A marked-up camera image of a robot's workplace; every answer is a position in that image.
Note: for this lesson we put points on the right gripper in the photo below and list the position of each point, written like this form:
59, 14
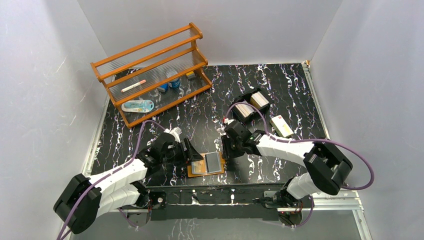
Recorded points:
227, 153

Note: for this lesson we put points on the orange wooden shelf rack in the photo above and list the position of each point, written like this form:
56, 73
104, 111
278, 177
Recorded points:
176, 51

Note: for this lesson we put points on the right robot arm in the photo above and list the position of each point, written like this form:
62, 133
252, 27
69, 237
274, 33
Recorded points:
327, 167

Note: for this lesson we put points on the black card tray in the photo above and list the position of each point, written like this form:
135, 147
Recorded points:
247, 103

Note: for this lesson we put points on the small grey yellow block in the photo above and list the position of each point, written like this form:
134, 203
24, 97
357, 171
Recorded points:
190, 75

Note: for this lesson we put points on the small blue block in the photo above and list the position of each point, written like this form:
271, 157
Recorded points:
163, 88

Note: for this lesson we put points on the blue packaged item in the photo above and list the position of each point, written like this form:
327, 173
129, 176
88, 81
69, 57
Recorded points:
138, 106

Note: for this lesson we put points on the white card stack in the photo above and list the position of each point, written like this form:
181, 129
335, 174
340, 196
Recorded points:
258, 100
245, 110

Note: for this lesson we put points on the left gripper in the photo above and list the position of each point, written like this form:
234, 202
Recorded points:
185, 151

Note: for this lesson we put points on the blue white can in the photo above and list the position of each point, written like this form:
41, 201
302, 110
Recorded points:
175, 83

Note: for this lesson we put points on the white box with red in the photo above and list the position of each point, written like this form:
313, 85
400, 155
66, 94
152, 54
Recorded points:
281, 126

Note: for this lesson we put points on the white pink pen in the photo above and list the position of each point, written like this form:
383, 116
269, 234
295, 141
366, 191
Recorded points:
128, 88

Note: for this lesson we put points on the dark grey card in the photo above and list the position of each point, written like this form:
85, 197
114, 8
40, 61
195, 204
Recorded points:
213, 162

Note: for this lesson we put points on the orange card holder wallet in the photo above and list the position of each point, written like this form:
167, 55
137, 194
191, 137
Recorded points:
198, 168

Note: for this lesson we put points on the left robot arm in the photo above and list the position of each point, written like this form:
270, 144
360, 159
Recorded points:
86, 198

